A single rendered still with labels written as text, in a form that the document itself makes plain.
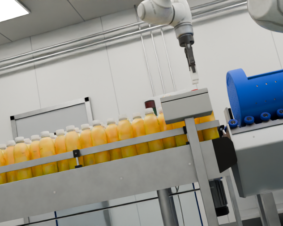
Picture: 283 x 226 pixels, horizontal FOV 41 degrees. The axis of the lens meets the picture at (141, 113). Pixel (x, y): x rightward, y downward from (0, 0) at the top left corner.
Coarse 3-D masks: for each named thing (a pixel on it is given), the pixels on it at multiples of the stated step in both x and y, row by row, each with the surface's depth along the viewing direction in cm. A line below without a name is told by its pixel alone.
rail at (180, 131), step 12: (216, 120) 167; (168, 132) 168; (180, 132) 168; (108, 144) 170; (120, 144) 170; (132, 144) 169; (48, 156) 172; (60, 156) 172; (72, 156) 171; (0, 168) 174; (12, 168) 173
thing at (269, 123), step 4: (268, 120) 175; (276, 120) 174; (280, 120) 173; (248, 124) 176; (252, 124) 175; (256, 124) 175; (260, 124) 174; (264, 124) 174; (268, 124) 173; (272, 124) 173; (276, 124) 172; (280, 124) 172; (232, 128) 176; (236, 128) 175; (240, 128) 175; (244, 128) 174; (248, 128) 174; (252, 128) 173; (256, 128) 173; (260, 128) 173; (232, 132) 174; (236, 132) 174; (240, 132) 173
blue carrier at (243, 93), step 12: (228, 72) 186; (240, 72) 180; (276, 72) 197; (228, 84) 192; (240, 84) 176; (252, 84) 175; (264, 84) 174; (276, 84) 173; (228, 96) 201; (240, 96) 174; (252, 96) 174; (264, 96) 174; (276, 96) 174; (240, 108) 176; (252, 108) 175; (264, 108) 176; (276, 108) 176; (240, 120) 181
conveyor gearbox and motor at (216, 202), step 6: (210, 180) 206; (216, 180) 208; (210, 186) 207; (216, 186) 207; (222, 186) 208; (216, 192) 206; (222, 192) 208; (216, 198) 205; (222, 198) 206; (216, 204) 205; (222, 204) 205; (216, 210) 204; (222, 210) 204; (228, 210) 206
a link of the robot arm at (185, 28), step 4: (180, 24) 185; (184, 24) 185; (188, 24) 185; (176, 28) 186; (180, 28) 185; (184, 28) 184; (188, 28) 184; (192, 28) 186; (176, 32) 187; (180, 32) 185; (184, 32) 184; (188, 32) 184; (192, 32) 185; (176, 36) 187; (180, 36) 186
